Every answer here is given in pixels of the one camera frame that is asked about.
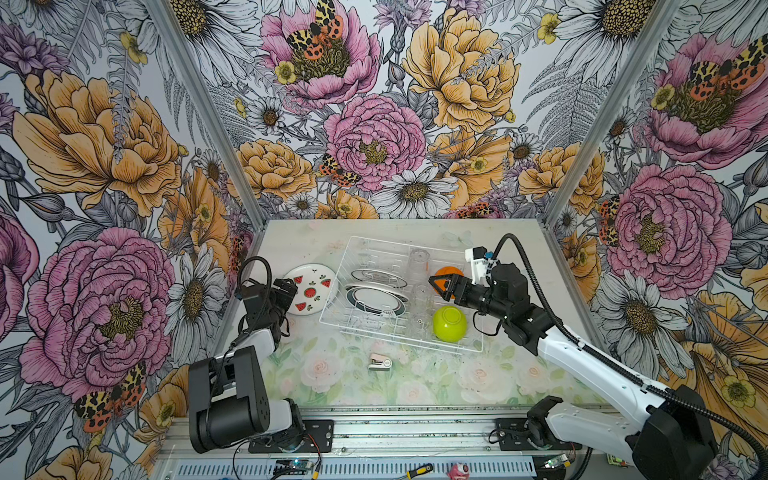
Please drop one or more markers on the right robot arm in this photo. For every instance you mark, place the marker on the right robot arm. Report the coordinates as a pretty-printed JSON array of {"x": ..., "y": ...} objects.
[{"x": 662, "y": 433}]

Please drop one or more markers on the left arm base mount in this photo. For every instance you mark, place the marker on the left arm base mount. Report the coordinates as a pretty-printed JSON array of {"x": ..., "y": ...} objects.
[{"x": 312, "y": 436}]

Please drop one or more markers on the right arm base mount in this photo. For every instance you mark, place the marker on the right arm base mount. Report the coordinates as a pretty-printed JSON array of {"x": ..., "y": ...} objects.
[{"x": 530, "y": 432}]

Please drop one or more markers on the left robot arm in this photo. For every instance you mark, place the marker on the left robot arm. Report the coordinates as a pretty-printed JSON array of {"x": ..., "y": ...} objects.
[{"x": 228, "y": 400}]

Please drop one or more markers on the pink small toy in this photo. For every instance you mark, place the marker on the pink small toy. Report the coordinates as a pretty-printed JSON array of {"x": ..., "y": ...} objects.
[{"x": 459, "y": 471}]

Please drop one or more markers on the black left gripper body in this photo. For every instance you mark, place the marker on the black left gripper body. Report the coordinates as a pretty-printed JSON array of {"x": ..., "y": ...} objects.
[{"x": 281, "y": 300}]

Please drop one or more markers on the small green device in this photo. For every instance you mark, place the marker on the small green device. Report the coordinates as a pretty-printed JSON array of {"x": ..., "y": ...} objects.
[{"x": 615, "y": 461}]

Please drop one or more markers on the watermelon pattern plate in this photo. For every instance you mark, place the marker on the watermelon pattern plate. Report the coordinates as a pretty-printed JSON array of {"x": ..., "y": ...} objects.
[{"x": 317, "y": 286}]

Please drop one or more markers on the middle clear plastic glass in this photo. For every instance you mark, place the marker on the middle clear plastic glass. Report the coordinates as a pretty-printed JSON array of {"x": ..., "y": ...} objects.
[{"x": 421, "y": 300}]

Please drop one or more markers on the teal rimmed back plate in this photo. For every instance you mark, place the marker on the teal rimmed back plate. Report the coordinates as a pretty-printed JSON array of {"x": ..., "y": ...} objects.
[{"x": 379, "y": 276}]

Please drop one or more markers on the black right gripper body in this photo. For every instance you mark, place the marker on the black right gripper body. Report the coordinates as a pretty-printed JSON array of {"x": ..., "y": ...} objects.
[{"x": 481, "y": 299}]

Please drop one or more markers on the yellow black screwdriver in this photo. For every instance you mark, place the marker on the yellow black screwdriver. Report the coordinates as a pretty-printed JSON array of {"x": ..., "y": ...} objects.
[{"x": 417, "y": 472}]

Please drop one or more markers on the aluminium corner post right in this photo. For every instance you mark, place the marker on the aluminium corner post right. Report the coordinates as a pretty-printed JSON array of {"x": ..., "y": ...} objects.
[{"x": 650, "y": 37}]

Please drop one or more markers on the green circuit board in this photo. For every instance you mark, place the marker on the green circuit board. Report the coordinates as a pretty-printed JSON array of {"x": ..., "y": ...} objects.
[{"x": 295, "y": 466}]

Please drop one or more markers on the aluminium corner post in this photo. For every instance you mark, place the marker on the aluminium corner post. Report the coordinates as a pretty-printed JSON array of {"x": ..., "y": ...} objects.
[
  {"x": 184, "y": 62},
  {"x": 650, "y": 37}
]

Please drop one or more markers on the clear plastic glass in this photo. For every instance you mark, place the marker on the clear plastic glass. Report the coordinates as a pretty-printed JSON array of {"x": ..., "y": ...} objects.
[
  {"x": 418, "y": 266},
  {"x": 421, "y": 300}
]

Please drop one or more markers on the white wire dish rack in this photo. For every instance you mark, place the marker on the white wire dish rack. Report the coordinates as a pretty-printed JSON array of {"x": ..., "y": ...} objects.
[{"x": 409, "y": 329}]

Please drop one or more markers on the far clear plastic glass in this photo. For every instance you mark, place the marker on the far clear plastic glass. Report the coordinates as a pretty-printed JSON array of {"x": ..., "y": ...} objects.
[{"x": 418, "y": 266}]

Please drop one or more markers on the orange plastic bowl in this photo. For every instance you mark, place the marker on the orange plastic bowl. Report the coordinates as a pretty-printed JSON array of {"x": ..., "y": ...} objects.
[{"x": 443, "y": 277}]

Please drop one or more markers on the lime green plastic bowl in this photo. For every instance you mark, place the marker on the lime green plastic bowl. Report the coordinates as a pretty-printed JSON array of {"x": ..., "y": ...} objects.
[{"x": 449, "y": 324}]

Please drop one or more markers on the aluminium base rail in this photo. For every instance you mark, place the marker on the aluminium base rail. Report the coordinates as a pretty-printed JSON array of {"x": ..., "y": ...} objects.
[{"x": 384, "y": 443}]

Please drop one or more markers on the aluminium corner post left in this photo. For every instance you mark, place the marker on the aluminium corner post left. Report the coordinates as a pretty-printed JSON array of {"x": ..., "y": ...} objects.
[{"x": 184, "y": 62}]

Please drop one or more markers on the floral table mat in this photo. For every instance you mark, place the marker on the floral table mat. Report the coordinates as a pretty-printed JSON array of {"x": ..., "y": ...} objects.
[{"x": 319, "y": 366}]

